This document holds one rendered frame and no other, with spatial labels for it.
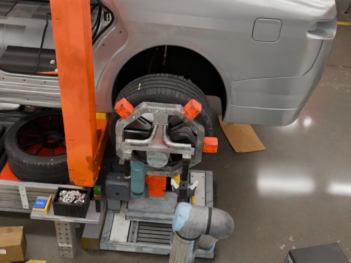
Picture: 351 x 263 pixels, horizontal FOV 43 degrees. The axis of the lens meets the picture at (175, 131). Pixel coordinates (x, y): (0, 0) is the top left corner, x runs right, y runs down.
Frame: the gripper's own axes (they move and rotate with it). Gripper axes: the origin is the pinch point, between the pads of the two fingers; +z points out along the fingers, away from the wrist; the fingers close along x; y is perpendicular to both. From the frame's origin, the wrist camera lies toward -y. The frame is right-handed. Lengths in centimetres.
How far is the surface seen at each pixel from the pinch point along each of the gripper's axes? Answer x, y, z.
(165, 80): -15, -35, 49
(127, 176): -33.9, 5.0, 4.0
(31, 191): -104, 47, 26
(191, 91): 1, -30, 46
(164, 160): -12.7, -2.0, 11.7
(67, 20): -63, -85, 17
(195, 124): 4.5, -19.2, 26.4
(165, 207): -11, 60, 32
